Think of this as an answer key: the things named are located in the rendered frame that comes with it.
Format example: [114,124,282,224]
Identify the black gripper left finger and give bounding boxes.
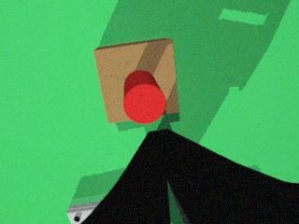
[79,131,171,224]

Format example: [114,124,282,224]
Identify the tan square block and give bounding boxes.
[93,37,179,123]

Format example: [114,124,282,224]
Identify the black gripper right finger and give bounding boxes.
[158,128,299,224]

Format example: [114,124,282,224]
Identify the red cylinder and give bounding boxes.
[124,71,165,123]

